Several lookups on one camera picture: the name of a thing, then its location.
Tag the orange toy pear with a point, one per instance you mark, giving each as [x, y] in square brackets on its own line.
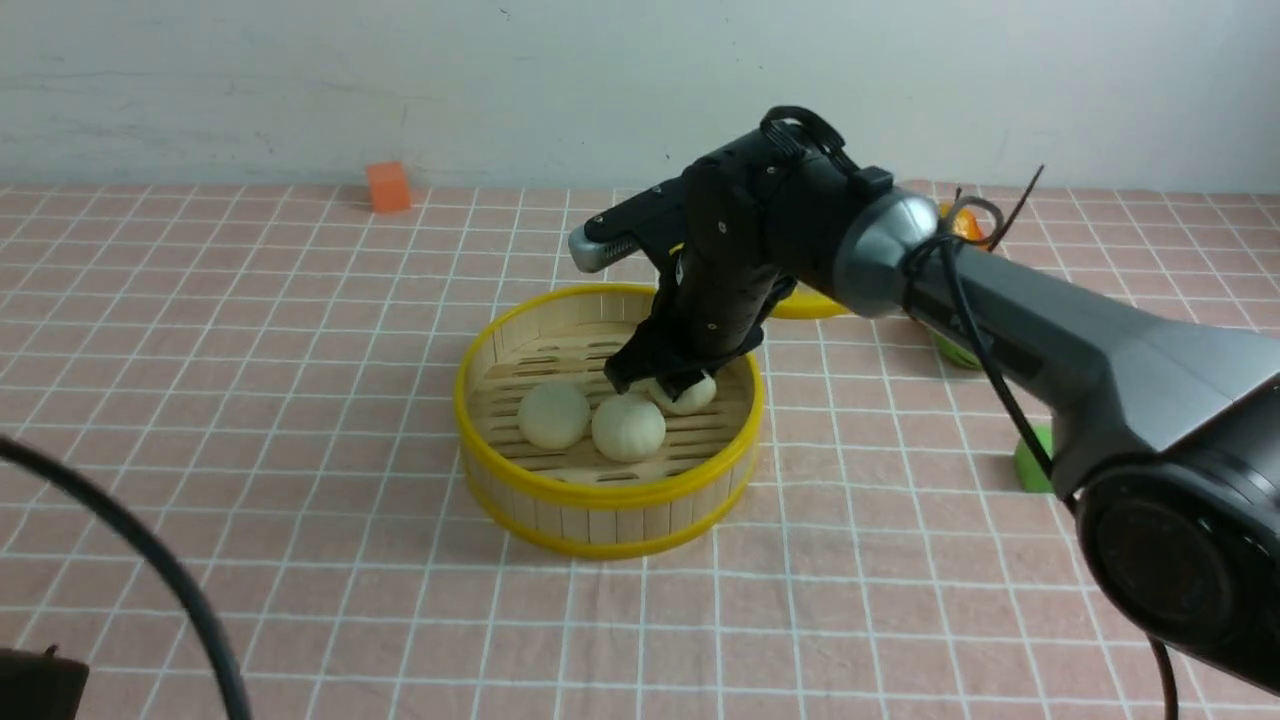
[962, 223]

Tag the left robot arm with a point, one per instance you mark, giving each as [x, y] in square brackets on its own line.
[41, 685]

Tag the white bun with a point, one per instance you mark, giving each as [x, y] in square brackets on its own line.
[694, 399]
[554, 415]
[628, 428]

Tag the green cube block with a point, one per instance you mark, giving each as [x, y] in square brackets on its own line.
[1027, 468]

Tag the pink checkered tablecloth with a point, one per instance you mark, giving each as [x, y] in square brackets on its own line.
[264, 374]

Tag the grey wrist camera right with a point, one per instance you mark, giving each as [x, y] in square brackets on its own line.
[652, 222]

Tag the yellow bamboo steamer lid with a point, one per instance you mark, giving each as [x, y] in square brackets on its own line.
[806, 304]

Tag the green toy watermelon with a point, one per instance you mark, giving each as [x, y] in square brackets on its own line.
[955, 354]

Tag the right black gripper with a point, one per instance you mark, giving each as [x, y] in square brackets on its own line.
[744, 207]

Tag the orange cube block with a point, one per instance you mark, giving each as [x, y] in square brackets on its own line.
[389, 187]

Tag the yellow bamboo steamer tray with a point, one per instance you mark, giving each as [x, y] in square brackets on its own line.
[577, 501]

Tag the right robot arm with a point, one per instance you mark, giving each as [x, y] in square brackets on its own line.
[1164, 432]

